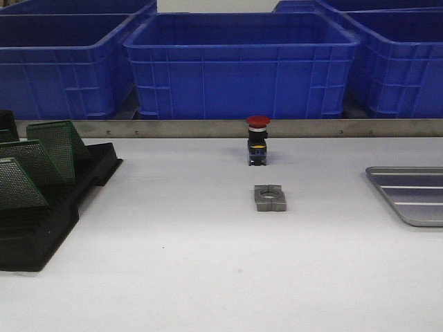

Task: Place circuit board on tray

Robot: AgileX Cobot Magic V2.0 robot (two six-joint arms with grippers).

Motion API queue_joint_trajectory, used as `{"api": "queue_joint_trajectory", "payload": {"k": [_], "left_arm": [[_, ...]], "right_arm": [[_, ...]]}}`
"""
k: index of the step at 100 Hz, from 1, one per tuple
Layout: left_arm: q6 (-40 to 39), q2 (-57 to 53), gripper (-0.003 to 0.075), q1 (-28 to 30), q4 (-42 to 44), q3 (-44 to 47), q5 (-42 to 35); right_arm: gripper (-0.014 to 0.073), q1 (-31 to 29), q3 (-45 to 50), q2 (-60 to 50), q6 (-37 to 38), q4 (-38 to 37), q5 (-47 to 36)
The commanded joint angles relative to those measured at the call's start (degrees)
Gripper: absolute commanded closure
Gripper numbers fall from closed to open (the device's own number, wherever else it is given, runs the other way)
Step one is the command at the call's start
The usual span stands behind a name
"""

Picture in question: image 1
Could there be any green perforated circuit board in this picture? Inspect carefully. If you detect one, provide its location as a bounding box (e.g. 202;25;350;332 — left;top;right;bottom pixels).
1;158;48;210

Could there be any silver metal tray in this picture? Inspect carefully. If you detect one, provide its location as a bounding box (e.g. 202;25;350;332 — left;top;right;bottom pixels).
365;167;442;228

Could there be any black slotted board rack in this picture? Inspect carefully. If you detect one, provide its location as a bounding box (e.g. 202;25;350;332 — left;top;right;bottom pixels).
0;110;124;273

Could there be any red emergency stop button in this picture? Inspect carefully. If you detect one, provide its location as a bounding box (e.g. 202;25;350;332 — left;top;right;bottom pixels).
246;116;270;166

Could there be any grey metal clamp block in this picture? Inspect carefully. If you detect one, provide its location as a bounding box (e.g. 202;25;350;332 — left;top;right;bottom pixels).
254;185;287;212

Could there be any centre blue plastic crate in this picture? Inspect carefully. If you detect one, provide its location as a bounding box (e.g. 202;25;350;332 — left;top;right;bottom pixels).
124;12;359;120

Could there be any blue plastic crate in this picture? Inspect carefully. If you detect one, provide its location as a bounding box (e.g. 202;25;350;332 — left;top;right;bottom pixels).
1;14;137;120
341;10;442;118
124;12;359;120

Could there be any back right blue crate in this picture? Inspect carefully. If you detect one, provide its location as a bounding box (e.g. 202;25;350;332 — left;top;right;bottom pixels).
273;0;442;12

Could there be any left blue plastic crate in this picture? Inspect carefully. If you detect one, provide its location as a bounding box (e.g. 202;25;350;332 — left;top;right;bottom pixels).
1;14;137;120

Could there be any right blue plastic crate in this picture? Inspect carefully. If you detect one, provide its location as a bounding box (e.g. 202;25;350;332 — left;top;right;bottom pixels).
341;10;442;118

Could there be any back left blue crate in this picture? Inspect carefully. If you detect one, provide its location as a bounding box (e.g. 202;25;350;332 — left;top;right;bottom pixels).
1;0;157;15

